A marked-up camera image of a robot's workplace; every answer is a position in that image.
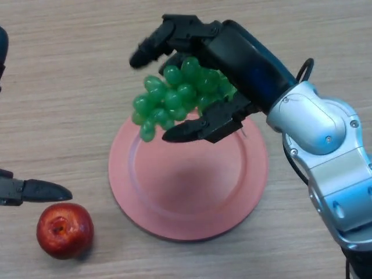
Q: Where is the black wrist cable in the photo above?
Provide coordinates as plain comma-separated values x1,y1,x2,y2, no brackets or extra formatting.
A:
283,57,316,187

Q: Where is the red apple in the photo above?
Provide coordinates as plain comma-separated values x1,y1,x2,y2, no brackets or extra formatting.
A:
36,202,95,260

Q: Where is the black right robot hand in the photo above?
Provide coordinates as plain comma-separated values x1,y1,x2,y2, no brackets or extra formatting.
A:
129,13,299,144

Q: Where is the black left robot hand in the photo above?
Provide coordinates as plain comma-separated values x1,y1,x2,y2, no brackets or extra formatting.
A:
0,26,73,206

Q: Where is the green grape bunch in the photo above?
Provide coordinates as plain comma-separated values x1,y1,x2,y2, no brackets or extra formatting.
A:
132,56,239,143

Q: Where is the pink round plate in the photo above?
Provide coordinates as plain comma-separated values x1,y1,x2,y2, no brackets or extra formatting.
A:
108,112,269,241

